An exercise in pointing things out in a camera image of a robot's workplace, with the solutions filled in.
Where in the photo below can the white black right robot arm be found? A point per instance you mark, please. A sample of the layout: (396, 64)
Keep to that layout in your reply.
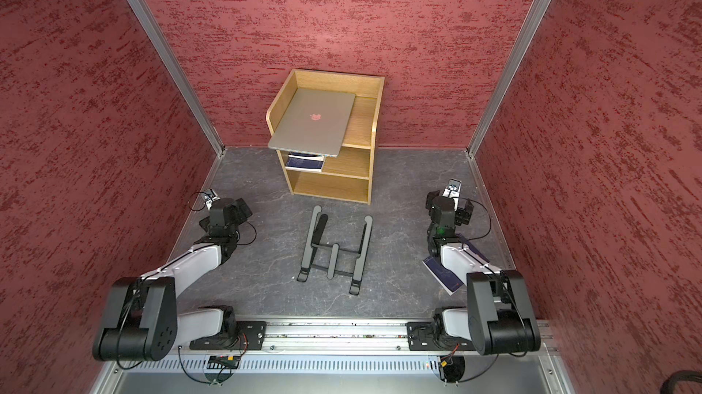
(498, 317)

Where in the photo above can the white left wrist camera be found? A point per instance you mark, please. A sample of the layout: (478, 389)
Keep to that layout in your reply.
(209, 196)

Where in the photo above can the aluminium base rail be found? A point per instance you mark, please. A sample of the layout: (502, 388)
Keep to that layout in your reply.
(342, 346)

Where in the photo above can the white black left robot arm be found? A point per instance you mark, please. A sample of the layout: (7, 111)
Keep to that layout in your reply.
(141, 322)

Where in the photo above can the aluminium corner post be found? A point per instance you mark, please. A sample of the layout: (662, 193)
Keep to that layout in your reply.
(158, 39)
(527, 32)

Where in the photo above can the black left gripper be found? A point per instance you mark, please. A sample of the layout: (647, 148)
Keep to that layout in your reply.
(243, 212)

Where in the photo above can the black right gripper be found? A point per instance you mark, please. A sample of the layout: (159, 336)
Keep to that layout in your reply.
(463, 213)

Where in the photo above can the aluminium corner post left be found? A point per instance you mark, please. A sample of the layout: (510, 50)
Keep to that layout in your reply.
(158, 39)

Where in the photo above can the black laptop stand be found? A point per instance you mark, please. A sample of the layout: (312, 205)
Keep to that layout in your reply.
(314, 244)

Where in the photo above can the blue book upper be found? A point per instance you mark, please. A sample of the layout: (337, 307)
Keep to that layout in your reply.
(309, 157)

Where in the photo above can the wooden shelf unit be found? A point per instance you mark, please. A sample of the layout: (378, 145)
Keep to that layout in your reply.
(349, 175)

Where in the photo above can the silver laptop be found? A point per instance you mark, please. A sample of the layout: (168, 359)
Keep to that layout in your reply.
(315, 122)

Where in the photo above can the black cable corner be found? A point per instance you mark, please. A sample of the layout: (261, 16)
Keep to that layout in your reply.
(682, 376)

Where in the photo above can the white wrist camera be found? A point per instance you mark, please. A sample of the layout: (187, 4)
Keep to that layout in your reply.
(453, 189)
(209, 196)

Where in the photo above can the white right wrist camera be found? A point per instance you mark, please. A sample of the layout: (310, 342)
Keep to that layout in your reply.
(453, 189)

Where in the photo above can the blue book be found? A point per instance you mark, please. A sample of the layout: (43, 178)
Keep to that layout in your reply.
(305, 164)
(309, 157)

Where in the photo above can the blue book lower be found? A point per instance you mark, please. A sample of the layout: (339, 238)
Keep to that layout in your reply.
(305, 164)

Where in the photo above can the blue booklet yellow label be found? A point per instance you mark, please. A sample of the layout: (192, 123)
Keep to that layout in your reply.
(454, 261)

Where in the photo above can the aluminium corner post right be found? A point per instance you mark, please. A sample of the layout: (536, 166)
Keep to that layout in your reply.
(527, 32)

